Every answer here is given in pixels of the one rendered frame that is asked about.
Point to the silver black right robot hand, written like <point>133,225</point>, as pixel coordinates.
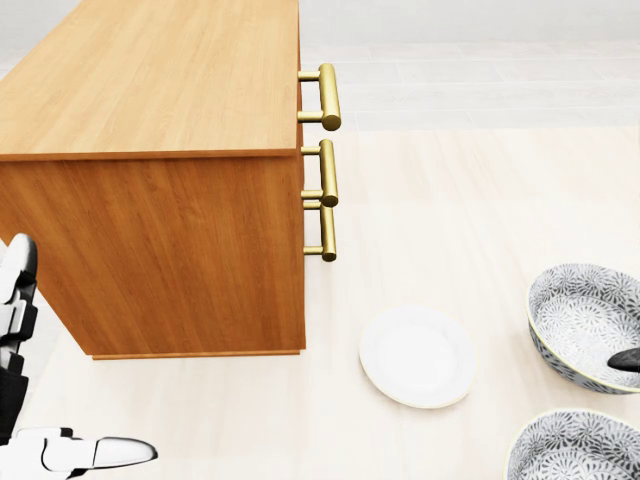
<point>626,360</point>

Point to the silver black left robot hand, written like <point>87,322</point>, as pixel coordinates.
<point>17,320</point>

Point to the black white patterned bowl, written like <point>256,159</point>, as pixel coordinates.
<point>570,447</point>
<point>582,320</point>

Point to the wooden cabinet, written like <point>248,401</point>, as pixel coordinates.
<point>150,200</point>

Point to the white plate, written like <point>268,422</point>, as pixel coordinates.
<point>417,356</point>

